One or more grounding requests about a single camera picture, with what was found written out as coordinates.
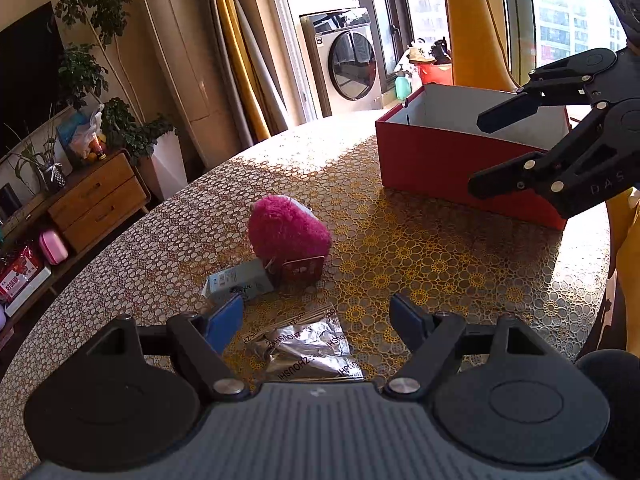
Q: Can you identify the light blue small carton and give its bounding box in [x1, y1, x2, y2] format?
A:
[201, 259, 274, 306]

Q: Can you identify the silver foil snack bag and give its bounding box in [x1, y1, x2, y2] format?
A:
[246, 307, 363, 382]

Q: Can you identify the pink plush strawberry toy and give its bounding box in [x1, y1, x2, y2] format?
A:
[247, 195, 332, 285]

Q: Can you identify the red bucket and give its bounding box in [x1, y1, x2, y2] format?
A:
[413, 62, 452, 86]

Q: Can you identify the red cardboard box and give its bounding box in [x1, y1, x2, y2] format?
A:
[375, 84, 570, 231]

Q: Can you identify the teal spray bottle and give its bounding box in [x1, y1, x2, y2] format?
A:
[395, 70, 412, 101]

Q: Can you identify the pink small case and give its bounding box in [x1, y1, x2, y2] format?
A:
[39, 230, 68, 266]

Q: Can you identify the red gift box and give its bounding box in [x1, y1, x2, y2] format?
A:
[0, 245, 43, 304]

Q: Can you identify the patterned lace tablecloth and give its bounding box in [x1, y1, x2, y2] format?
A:
[1, 116, 610, 479]

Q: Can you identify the wooden drawer cabinet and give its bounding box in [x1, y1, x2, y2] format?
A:
[1, 150, 151, 321]

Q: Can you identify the front-load washing machine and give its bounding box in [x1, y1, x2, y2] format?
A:
[300, 8, 382, 117]

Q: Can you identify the dark glass vase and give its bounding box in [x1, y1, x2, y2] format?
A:
[41, 162, 66, 193]

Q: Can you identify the bag of fruit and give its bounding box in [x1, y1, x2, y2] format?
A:
[68, 104, 106, 164]

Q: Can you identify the yellow curtain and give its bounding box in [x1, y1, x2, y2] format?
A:
[214, 0, 271, 142]

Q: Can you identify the black television screen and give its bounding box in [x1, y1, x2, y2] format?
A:
[0, 2, 66, 156]

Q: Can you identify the green potted plant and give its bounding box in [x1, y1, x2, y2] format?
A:
[53, 0, 177, 165]

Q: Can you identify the beige standing air conditioner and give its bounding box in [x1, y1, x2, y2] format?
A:
[141, 0, 241, 169]

